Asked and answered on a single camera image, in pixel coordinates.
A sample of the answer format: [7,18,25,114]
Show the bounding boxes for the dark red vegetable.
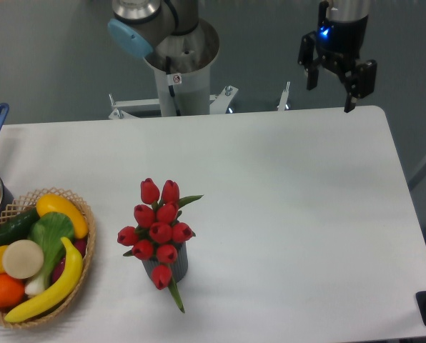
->
[51,238,87,284]

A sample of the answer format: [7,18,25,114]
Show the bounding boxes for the red tulip bouquet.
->
[117,178,202,313]

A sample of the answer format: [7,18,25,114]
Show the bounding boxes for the green bok choy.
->
[25,212,74,297]

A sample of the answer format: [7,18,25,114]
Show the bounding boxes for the yellow banana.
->
[4,237,83,323]

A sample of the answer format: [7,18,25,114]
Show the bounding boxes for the grey ribbed vase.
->
[142,242,189,282]

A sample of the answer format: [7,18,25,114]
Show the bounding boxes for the green cucumber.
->
[0,208,39,246]

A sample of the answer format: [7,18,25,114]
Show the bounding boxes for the white metal robot base frame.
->
[108,81,291,120]

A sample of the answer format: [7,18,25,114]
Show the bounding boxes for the orange fruit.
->
[0,274,25,309]

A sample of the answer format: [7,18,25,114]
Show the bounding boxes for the beige round disc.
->
[2,239,44,279]

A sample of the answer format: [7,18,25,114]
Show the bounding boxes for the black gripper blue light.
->
[297,1,377,113]

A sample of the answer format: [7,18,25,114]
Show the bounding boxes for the woven wicker basket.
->
[0,187,96,329]

